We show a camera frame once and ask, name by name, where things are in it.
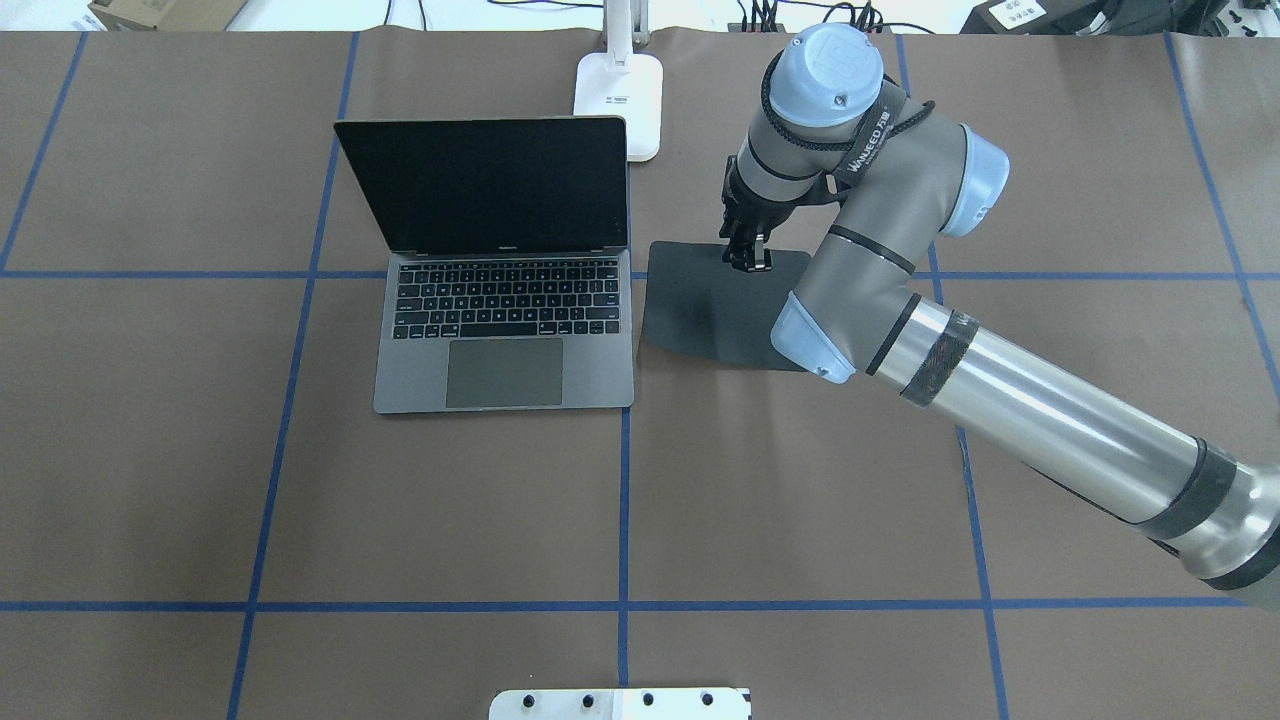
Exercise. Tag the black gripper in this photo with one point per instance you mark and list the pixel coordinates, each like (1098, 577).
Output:
(741, 217)

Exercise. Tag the black mouse pad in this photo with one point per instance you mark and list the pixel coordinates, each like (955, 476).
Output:
(697, 305)

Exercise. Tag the grey laptop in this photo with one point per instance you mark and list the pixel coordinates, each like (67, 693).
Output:
(509, 282)

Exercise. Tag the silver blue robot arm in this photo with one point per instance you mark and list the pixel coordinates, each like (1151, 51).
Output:
(831, 128)

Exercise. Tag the white desk lamp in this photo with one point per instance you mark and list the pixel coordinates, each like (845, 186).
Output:
(619, 81)

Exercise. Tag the black power adapter box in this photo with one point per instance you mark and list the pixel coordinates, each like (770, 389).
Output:
(1030, 17)

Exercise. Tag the brown paper table mat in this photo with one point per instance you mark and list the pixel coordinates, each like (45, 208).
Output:
(204, 517)

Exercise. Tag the brown cardboard box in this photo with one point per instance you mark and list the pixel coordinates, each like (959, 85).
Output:
(166, 16)

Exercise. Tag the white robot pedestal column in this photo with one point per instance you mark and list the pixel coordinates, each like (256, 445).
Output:
(623, 703)

